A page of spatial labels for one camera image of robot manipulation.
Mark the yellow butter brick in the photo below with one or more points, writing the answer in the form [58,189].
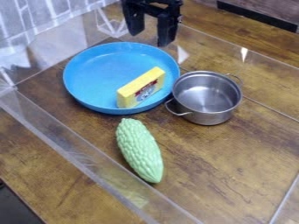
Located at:
[141,88]

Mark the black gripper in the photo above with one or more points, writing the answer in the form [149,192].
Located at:
[165,9]

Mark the small steel pot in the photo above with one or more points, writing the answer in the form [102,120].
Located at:
[206,97]

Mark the green bitter gourd toy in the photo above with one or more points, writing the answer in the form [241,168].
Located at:
[141,150]

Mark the blue round tray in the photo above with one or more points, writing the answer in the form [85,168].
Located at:
[102,69]

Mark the clear acrylic enclosure wall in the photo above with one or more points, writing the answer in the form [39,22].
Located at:
[137,195]

